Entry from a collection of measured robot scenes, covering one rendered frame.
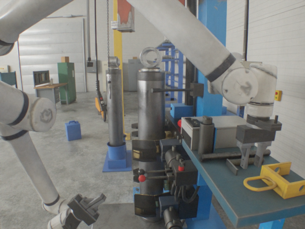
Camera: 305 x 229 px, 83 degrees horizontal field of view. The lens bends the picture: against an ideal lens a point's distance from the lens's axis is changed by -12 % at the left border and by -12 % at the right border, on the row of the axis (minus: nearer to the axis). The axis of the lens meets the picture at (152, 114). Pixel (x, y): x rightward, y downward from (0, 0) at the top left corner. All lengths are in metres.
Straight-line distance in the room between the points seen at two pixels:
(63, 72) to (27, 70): 5.32
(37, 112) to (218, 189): 0.70
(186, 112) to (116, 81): 1.34
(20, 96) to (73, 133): 3.72
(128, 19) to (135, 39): 10.69
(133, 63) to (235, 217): 11.13
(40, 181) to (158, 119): 0.89
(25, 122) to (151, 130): 0.98
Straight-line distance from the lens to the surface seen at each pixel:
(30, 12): 0.86
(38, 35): 13.38
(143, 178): 0.99
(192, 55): 0.48
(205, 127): 0.99
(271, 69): 0.65
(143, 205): 1.53
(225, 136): 1.15
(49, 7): 0.83
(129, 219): 1.98
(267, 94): 0.66
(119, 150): 2.95
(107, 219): 2.00
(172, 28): 0.48
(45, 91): 7.32
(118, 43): 4.01
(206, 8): 1.54
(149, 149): 1.26
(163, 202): 1.52
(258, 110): 0.66
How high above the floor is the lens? 1.51
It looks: 14 degrees down
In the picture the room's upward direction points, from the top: straight up
